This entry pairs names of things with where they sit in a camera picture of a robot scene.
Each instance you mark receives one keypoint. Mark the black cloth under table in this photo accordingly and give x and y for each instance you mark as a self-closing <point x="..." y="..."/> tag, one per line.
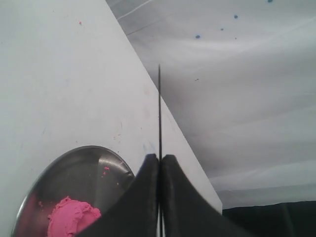
<point x="292" y="219"/>

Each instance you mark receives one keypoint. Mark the pink clay lump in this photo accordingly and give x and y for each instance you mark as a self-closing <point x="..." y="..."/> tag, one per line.
<point x="70" y="217"/>

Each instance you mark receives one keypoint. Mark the round steel plate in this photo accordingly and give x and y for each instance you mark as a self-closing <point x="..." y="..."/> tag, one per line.
<point x="76" y="174"/>

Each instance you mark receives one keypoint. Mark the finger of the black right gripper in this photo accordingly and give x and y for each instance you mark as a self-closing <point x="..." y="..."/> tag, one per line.
<point x="186" y="213"/>
<point x="135" y="214"/>

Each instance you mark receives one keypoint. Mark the black knife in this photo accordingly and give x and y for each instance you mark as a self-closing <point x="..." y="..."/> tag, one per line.
<point x="160" y="154"/>

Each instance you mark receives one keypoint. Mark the white backdrop curtain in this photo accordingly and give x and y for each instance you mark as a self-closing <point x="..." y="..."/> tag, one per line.
<point x="239" y="77"/>

